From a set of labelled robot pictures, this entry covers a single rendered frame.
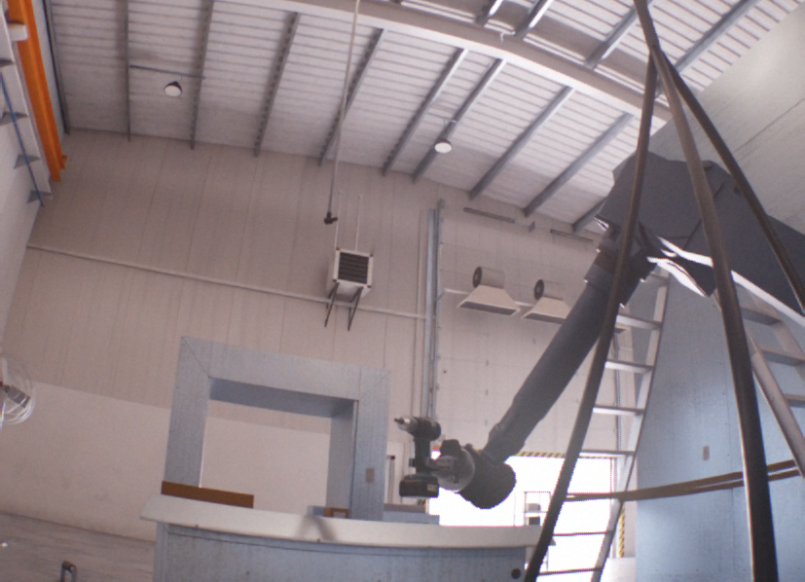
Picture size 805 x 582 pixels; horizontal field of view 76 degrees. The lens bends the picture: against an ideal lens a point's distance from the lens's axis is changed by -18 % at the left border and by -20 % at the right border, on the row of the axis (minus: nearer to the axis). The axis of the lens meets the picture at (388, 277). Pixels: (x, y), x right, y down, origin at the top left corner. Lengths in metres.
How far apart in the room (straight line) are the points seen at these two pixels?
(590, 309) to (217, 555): 1.25
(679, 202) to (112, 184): 11.91
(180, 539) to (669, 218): 1.41
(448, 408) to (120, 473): 6.34
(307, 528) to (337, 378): 2.19
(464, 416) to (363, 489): 9.06
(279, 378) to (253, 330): 8.29
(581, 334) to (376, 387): 1.84
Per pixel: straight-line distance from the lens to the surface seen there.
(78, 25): 11.25
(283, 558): 1.37
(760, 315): 2.70
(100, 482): 11.17
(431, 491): 1.72
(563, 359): 1.90
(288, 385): 3.40
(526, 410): 1.93
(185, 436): 3.30
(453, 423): 12.25
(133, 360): 11.44
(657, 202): 1.71
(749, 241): 1.56
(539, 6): 10.00
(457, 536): 1.48
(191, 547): 1.35
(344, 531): 1.37
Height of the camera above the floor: 0.62
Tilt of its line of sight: 24 degrees up
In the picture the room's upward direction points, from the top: 3 degrees clockwise
